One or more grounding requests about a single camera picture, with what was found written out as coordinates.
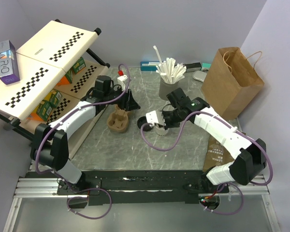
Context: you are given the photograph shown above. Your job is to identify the brown paper bag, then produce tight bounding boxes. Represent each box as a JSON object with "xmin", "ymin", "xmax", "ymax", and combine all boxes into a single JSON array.
[{"xmin": 201, "ymin": 47, "xmax": 264, "ymax": 120}]

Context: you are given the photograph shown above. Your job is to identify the orange box on shelf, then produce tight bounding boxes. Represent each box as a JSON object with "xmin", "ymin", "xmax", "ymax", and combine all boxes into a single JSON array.
[{"xmin": 57, "ymin": 69, "xmax": 73, "ymax": 86}]

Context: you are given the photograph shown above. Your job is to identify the green box shelf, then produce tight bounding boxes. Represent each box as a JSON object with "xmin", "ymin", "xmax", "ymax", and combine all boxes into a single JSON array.
[
  {"xmin": 72, "ymin": 57, "xmax": 86, "ymax": 74},
  {"xmin": 36, "ymin": 90, "xmax": 62, "ymax": 121}
]

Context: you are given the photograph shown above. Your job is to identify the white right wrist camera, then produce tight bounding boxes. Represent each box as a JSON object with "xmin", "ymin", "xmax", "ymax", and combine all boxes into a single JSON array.
[{"xmin": 145, "ymin": 111, "xmax": 166, "ymax": 126}]

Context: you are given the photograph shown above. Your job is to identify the green box lower shelf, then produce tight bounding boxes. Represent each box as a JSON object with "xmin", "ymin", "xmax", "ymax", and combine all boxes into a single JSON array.
[{"xmin": 36, "ymin": 90, "xmax": 62, "ymax": 121}]

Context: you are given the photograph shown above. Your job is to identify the grey straw holder cup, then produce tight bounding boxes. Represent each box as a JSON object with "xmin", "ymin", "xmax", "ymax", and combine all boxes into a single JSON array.
[{"xmin": 159, "ymin": 78, "xmax": 179, "ymax": 101}]

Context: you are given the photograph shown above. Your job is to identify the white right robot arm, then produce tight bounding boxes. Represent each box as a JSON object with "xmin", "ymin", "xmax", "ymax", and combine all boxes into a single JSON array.
[{"xmin": 157, "ymin": 88, "xmax": 267, "ymax": 193}]

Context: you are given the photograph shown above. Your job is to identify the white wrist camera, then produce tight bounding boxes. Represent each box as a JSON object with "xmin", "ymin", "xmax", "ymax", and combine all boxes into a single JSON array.
[
  {"xmin": 117, "ymin": 70, "xmax": 128, "ymax": 89},
  {"xmin": 145, "ymin": 111, "xmax": 166, "ymax": 126}
]

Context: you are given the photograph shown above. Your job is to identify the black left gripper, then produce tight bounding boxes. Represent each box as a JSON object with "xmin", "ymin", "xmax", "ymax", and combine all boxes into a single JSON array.
[{"xmin": 104, "ymin": 85, "xmax": 141, "ymax": 112}]

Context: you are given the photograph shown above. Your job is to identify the beige checkered shelf rack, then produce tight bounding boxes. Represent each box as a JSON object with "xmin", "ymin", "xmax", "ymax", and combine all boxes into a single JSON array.
[{"xmin": 0, "ymin": 19, "xmax": 116, "ymax": 162}]

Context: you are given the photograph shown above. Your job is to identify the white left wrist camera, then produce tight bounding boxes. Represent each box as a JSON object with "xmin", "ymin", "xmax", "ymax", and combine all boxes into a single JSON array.
[{"xmin": 117, "ymin": 70, "xmax": 128, "ymax": 89}]

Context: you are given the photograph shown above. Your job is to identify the brown pulp cup carrier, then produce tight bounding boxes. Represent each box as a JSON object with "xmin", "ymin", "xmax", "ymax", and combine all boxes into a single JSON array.
[{"xmin": 107, "ymin": 105, "xmax": 131, "ymax": 133}]

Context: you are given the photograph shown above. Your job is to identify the black plastic cup lid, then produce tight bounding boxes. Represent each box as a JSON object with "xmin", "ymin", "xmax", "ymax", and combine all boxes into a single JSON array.
[{"xmin": 137, "ymin": 116, "xmax": 153, "ymax": 132}]

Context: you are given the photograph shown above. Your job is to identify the black rectangular device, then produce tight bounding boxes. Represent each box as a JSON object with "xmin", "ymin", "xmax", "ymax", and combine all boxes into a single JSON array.
[{"xmin": 185, "ymin": 62, "xmax": 202, "ymax": 73}]

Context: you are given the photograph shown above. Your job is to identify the white paper coffee cup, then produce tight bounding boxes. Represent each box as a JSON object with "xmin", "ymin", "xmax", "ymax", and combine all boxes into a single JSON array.
[{"xmin": 155, "ymin": 123, "xmax": 169, "ymax": 136}]

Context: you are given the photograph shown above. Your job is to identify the brown coffee bean pouch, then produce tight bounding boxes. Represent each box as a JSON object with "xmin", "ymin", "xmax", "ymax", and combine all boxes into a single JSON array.
[{"xmin": 203, "ymin": 135, "xmax": 235, "ymax": 173}]

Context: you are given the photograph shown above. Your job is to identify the green box upper shelf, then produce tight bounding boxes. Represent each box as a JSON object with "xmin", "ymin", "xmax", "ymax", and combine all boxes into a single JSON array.
[{"xmin": 72, "ymin": 57, "xmax": 86, "ymax": 74}]

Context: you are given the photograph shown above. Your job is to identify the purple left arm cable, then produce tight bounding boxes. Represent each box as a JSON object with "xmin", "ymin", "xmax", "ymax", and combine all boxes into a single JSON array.
[{"xmin": 35, "ymin": 64, "xmax": 132, "ymax": 220}]

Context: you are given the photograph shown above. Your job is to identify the white wrapped straws bundle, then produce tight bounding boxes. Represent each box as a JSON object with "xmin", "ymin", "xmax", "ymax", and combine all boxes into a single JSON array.
[{"xmin": 153, "ymin": 45, "xmax": 187, "ymax": 84}]

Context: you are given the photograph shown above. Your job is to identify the purple cardboard box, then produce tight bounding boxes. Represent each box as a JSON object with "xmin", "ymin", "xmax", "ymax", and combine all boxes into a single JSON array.
[{"xmin": 0, "ymin": 40, "xmax": 20, "ymax": 85}]

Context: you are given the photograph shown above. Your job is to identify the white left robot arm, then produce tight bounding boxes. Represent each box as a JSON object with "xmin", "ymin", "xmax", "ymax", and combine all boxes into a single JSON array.
[{"xmin": 30, "ymin": 75, "xmax": 140, "ymax": 194}]

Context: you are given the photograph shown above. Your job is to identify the teal flat box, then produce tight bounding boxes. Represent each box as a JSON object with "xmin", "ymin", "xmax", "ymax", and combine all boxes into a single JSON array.
[{"xmin": 140, "ymin": 61, "xmax": 160, "ymax": 72}]

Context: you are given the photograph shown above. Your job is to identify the black mounting base rail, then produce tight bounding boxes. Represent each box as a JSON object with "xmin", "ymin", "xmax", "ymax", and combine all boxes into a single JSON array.
[{"xmin": 13, "ymin": 170, "xmax": 270, "ymax": 206}]

